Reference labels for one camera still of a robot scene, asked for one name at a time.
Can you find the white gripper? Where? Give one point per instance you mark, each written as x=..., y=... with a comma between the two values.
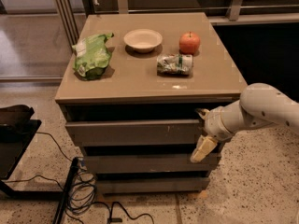
x=215, y=125

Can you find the grey top drawer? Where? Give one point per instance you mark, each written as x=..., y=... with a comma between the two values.
x=135, y=133

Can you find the grey drawer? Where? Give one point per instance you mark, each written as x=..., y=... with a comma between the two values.
x=125, y=164
x=152, y=185
x=135, y=133

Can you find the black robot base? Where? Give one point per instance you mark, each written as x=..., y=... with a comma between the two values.
x=17, y=129

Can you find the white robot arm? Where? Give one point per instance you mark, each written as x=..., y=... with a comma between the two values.
x=260, y=105

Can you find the grey drawer cabinet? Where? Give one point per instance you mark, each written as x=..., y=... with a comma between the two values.
x=132, y=89

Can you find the grey middle drawer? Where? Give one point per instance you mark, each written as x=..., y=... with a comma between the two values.
x=125, y=164

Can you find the grey bottom drawer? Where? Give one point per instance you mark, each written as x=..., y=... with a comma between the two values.
x=152, y=185

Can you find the crumpled white green packet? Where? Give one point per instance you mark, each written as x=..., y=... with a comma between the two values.
x=174, y=64

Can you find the red apple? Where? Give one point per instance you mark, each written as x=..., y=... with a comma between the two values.
x=189, y=43

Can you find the white paper bowl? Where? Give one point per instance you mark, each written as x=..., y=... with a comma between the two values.
x=143, y=40

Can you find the green chip bag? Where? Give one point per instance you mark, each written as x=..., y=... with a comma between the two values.
x=92, y=56

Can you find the metal railing frame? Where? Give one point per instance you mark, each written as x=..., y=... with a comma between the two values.
x=220, y=11

